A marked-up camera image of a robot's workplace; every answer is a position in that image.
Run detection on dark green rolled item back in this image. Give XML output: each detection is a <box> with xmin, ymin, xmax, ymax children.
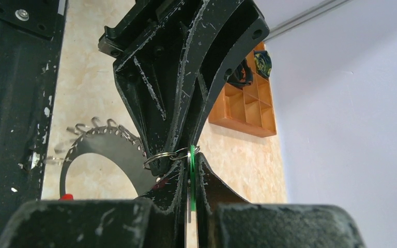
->
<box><xmin>254</xmin><ymin>50</ymin><xmax>272</xmax><ymax>79</ymax></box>

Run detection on wooden compartment tray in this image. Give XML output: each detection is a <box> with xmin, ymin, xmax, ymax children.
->
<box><xmin>208</xmin><ymin>41</ymin><xmax>277</xmax><ymax>137</ymax></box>

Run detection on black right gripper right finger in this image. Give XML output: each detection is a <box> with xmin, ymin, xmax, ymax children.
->
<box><xmin>195</xmin><ymin>153</ymin><xmax>365</xmax><ymax>247</ymax></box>

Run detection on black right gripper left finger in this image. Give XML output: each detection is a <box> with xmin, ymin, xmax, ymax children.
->
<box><xmin>0</xmin><ymin>160</ymin><xmax>187</xmax><ymax>247</ymax></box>

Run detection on green key tag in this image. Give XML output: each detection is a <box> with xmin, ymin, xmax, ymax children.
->
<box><xmin>188</xmin><ymin>145</ymin><xmax>196</xmax><ymax>211</ymax></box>

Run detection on large metal keyring red grip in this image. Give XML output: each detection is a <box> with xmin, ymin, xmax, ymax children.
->
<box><xmin>47</xmin><ymin>116</ymin><xmax>157</xmax><ymax>199</ymax></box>

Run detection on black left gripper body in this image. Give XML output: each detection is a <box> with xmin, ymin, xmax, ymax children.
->
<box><xmin>98</xmin><ymin>1</ymin><xmax>191</xmax><ymax>58</ymax></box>

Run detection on dark rolled item front middle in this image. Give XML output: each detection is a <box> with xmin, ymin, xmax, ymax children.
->
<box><xmin>226</xmin><ymin>59</ymin><xmax>253</xmax><ymax>89</ymax></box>

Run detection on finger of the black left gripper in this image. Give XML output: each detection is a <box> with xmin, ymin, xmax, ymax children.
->
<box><xmin>113</xmin><ymin>1</ymin><xmax>205</xmax><ymax>157</ymax></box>
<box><xmin>181</xmin><ymin>1</ymin><xmax>269</xmax><ymax>147</ymax></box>

